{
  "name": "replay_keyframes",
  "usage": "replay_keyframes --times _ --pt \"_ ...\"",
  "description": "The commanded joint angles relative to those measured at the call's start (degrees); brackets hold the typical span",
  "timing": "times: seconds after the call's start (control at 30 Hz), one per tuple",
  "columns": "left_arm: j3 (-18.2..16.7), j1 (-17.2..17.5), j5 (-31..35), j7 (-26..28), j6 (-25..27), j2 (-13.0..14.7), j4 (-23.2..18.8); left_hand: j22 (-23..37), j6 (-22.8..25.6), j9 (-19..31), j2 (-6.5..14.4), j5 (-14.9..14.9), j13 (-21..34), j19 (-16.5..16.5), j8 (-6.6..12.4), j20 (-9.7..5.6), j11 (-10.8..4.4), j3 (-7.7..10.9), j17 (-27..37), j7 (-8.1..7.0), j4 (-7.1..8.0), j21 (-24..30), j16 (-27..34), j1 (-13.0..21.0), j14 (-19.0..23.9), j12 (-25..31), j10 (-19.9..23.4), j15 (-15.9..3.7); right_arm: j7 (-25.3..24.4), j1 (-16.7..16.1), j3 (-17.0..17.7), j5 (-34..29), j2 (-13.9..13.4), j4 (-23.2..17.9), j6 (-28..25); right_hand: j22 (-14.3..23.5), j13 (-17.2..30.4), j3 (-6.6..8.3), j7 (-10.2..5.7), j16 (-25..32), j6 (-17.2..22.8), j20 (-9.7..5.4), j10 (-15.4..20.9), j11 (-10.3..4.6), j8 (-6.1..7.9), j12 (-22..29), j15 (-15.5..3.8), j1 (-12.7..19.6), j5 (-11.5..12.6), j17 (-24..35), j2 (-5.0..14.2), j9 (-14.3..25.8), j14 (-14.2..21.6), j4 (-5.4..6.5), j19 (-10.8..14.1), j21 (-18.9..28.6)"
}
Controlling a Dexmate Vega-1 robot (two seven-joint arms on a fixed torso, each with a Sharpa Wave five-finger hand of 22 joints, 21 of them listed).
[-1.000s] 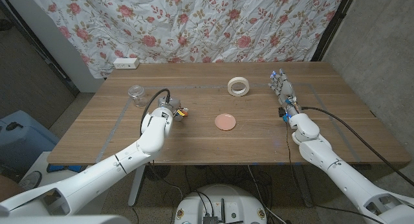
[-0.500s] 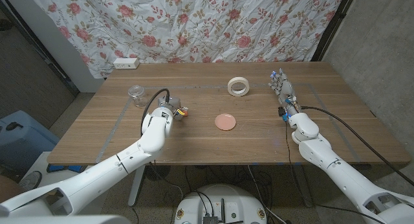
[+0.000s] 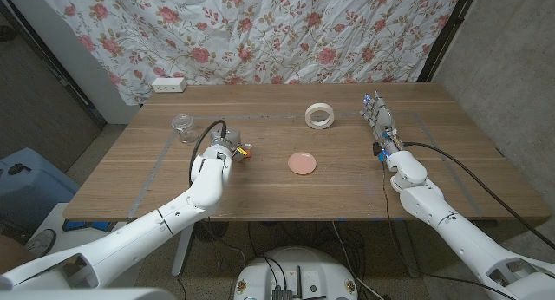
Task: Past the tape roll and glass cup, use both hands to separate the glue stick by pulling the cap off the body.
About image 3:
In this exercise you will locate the white power strip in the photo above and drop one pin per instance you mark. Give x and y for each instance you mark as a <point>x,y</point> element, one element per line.
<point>169,84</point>

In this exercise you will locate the small pink round plate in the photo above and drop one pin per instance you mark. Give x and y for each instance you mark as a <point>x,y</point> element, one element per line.
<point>302,163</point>

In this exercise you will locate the black backdrop frame post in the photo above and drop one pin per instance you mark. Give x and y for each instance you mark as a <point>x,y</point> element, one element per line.
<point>446,35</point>
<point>76,94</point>

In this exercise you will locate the white table leg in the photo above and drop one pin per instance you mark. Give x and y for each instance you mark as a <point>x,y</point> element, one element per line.
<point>182,252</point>

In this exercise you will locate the clear glass jar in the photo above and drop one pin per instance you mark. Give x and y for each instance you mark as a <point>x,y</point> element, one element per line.
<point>184,128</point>

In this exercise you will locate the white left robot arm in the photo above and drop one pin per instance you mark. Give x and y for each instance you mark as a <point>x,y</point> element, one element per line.
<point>208,183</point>

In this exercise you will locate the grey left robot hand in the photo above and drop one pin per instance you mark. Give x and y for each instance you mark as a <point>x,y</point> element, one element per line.
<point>225,137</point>

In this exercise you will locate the blue plastic bin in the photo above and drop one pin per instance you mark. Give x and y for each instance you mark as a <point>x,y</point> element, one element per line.
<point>39,183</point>

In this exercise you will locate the grey table leg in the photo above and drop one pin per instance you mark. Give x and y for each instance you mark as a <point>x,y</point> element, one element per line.
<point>407,256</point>

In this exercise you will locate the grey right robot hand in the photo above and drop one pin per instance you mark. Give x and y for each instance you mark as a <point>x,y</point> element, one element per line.
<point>381,118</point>

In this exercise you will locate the person in brown clothing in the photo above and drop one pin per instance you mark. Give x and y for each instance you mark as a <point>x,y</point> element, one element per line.
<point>15,254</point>

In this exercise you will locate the orange white glue stick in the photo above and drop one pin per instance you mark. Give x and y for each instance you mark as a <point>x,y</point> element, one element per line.
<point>246,154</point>

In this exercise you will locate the white robot torso base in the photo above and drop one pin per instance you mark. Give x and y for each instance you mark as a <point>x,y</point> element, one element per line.
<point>303,265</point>

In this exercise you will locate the floral print backdrop cloth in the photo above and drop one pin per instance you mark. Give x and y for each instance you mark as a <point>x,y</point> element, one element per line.
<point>260,31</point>

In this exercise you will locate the cream masking tape roll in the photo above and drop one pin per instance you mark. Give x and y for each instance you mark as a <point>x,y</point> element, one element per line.
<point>319,125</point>

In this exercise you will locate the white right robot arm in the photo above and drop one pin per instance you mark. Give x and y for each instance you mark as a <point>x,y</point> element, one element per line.
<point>433,204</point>

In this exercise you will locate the black round floor fan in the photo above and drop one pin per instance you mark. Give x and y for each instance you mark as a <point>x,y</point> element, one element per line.
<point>210,231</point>

